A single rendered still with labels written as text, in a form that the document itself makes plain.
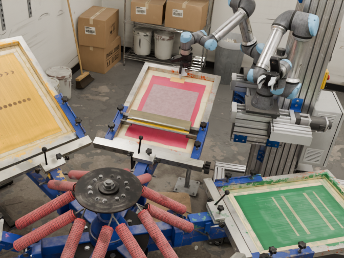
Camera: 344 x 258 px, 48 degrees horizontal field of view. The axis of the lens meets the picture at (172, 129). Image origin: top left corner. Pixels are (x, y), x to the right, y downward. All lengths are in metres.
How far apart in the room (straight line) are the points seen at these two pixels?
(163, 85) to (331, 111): 1.19
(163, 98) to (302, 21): 1.04
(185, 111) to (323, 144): 1.04
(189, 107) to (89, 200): 1.21
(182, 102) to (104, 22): 3.02
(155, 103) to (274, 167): 1.08
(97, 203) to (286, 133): 1.39
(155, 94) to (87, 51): 3.14
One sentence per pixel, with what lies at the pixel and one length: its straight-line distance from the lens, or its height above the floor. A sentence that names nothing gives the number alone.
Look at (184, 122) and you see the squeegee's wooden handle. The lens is 2.44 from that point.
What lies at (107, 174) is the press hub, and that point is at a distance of 1.84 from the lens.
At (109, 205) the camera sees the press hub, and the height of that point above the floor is 1.31.
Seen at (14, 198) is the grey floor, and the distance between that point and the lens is 3.75.
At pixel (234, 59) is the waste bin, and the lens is 5.63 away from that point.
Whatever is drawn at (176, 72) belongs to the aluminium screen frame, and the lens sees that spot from 2.90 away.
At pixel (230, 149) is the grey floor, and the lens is 4.38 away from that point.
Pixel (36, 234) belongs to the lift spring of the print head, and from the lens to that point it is 1.81.
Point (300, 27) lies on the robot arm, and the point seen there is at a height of 1.83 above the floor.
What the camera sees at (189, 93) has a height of 1.21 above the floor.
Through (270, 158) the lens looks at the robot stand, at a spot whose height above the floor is 0.74.
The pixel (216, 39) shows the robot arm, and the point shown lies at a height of 1.61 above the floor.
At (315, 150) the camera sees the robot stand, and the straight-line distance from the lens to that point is 3.03.
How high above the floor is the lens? 2.49
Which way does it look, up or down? 33 degrees down
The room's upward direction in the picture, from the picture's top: 5 degrees clockwise
